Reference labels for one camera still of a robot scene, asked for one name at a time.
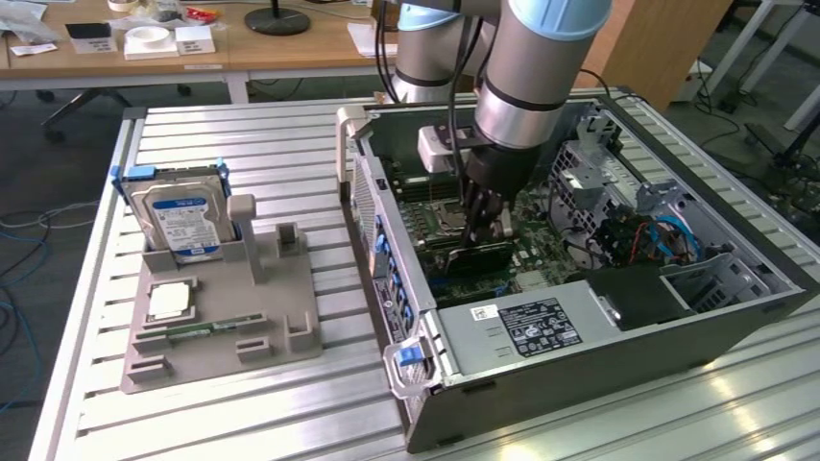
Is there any graphics card with black cooler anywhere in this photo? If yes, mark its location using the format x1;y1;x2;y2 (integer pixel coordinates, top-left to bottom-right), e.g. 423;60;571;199
443;239;515;280

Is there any black open PC case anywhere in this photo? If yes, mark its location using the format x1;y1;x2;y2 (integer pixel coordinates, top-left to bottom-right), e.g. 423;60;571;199
336;93;807;455

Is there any black chair base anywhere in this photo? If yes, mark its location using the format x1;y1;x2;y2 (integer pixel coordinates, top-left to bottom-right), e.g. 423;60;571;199
35;85;193;144

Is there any grey disk bay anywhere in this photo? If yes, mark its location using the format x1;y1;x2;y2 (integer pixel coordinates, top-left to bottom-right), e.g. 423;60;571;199
659;252;773;313

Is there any round black lamp base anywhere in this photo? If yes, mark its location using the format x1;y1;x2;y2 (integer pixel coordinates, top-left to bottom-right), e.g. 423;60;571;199
243;3;313;36

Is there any black stand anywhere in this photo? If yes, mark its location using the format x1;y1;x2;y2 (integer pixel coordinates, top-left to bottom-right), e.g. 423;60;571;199
741;85;820;212

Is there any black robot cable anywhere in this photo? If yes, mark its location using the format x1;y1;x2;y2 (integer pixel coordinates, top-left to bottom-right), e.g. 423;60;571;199
375;0;411;105

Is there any black and white box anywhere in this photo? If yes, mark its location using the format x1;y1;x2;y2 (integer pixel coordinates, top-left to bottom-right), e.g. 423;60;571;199
63;22;120;54

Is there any green motherboard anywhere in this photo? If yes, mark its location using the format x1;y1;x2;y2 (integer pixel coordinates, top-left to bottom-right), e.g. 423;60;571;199
383;165;595;311

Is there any grey power supply unit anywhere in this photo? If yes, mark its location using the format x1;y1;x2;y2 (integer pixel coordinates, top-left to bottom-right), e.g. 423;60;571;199
419;280;627;376

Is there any plain white box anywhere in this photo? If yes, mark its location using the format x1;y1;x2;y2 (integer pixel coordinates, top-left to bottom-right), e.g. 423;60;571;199
173;26;216;57

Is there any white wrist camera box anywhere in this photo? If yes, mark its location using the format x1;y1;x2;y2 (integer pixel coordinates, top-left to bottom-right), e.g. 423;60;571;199
415;125;467;175

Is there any clear plastic bag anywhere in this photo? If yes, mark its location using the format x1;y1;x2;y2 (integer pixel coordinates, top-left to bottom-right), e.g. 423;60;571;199
0;0;63;43

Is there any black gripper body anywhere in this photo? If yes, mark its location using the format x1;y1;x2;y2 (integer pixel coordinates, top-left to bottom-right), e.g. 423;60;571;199
464;143;545;203

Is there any blue disk wire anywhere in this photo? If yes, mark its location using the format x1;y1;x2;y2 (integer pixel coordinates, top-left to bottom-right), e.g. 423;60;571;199
640;215;701;265

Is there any hard disk with blue rails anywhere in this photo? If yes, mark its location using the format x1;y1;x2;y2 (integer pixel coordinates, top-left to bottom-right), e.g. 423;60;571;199
109;162;243;264

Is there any silver chipset heat sink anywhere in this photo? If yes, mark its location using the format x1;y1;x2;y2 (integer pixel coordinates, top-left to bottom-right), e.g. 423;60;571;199
515;271;553;293

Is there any wooden desk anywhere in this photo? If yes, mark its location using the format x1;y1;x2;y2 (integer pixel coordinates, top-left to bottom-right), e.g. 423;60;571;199
0;0;488;92

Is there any wooden cabinet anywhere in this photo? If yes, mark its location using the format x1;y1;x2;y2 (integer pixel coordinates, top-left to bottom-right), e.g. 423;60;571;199
569;0;736;111

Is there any silver drive cage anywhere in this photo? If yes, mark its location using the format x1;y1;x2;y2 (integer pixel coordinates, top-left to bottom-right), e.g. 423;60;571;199
547;112;645;217

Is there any white table frame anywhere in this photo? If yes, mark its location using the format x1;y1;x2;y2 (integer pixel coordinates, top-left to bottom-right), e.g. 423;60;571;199
701;0;820;131

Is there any silver CPU chip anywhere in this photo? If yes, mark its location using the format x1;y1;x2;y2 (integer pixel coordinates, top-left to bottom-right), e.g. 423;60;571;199
145;282;195;321

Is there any grey parts rack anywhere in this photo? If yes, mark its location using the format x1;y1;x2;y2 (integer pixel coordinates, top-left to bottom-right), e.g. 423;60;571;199
119;193;325;396

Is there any metal CPU socket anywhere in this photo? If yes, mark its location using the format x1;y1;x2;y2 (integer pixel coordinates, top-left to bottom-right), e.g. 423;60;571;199
429;199;469;231

